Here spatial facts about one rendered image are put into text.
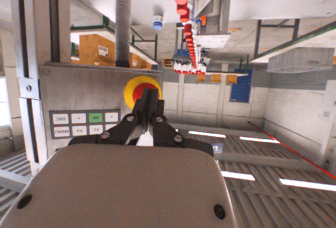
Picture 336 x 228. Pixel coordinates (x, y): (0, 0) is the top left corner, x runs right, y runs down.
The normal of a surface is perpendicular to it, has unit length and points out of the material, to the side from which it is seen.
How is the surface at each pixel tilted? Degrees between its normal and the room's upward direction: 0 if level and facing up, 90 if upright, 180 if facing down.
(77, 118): 90
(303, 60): 90
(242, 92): 90
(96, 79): 90
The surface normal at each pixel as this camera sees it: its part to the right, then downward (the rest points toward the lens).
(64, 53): 0.97, 0.09
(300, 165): -0.17, 0.13
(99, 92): 0.36, 0.15
